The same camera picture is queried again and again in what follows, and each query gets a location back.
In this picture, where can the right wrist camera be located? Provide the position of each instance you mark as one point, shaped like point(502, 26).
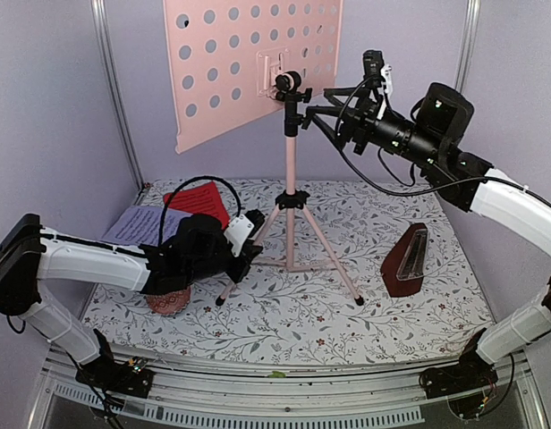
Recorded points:
point(377, 73)

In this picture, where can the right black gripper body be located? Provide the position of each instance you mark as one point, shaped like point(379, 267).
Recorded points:
point(419, 146)

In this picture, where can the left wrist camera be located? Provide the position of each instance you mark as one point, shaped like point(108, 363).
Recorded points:
point(242, 228)

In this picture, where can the aluminium frame post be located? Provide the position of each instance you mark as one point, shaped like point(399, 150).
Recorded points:
point(101, 25)
point(469, 35)

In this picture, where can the red patterned ceramic bowl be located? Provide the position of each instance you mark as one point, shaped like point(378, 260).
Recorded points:
point(170, 303)

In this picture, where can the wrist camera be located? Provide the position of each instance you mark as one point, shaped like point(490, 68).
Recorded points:
point(377, 73)
point(242, 228)

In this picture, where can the right aluminium frame post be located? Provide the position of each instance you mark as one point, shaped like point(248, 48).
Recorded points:
point(469, 35)

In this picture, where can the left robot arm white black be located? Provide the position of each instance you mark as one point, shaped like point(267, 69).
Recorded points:
point(32, 254)

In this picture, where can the purple sheet music paper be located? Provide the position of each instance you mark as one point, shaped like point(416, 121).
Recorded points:
point(137, 225)

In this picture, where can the floral patterned table mat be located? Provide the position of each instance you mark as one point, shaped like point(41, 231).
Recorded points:
point(310, 318)

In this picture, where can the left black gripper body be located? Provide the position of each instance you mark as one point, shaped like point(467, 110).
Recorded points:
point(200, 269)

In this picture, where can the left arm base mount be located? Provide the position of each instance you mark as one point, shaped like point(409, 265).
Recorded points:
point(108, 375)

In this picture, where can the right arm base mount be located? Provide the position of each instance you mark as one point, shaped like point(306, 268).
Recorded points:
point(469, 373)

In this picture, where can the left aluminium frame post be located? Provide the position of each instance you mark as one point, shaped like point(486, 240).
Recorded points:
point(101, 25)

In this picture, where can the red sheet music paper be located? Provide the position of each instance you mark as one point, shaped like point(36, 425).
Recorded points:
point(204, 199)

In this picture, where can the brown wooden metronome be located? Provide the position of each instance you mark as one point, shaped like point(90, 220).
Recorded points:
point(403, 269)

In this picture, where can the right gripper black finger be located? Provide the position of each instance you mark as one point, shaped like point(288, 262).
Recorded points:
point(339, 97)
point(314, 116)

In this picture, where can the aluminium front rail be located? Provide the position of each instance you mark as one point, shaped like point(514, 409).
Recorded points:
point(191, 392)

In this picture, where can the pink music stand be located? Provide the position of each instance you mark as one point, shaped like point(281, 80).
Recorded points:
point(232, 62)

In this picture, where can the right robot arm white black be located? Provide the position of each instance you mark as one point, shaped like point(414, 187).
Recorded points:
point(477, 187)

